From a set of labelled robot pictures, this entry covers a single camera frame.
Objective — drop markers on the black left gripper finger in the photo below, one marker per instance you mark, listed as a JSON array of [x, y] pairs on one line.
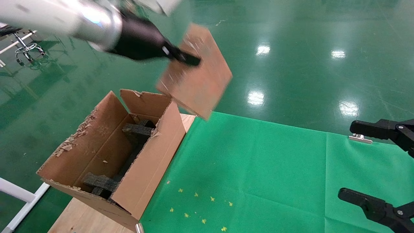
[[186, 58]]

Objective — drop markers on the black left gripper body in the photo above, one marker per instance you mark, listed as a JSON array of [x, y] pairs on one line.
[[142, 40]]

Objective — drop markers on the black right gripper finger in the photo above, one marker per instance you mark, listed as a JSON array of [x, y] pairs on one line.
[[381, 129], [378, 208]]

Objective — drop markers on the brown wooden board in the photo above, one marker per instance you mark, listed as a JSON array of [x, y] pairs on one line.
[[197, 84]]

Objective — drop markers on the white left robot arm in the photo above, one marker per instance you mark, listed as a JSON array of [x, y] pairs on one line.
[[48, 16]]

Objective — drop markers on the large open brown carton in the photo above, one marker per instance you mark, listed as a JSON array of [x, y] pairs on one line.
[[152, 168]]

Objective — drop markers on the green table cloth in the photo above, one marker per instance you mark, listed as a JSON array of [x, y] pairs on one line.
[[275, 168]]

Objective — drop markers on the black foam strip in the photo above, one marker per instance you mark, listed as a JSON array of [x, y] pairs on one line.
[[129, 161]]

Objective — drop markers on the white metal rack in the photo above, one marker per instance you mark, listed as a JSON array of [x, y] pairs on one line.
[[9, 46]]

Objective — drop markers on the black seat chrome stool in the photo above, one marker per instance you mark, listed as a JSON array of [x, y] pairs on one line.
[[8, 30]]

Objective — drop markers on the white metal table frame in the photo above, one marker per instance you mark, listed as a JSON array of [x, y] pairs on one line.
[[19, 192]]

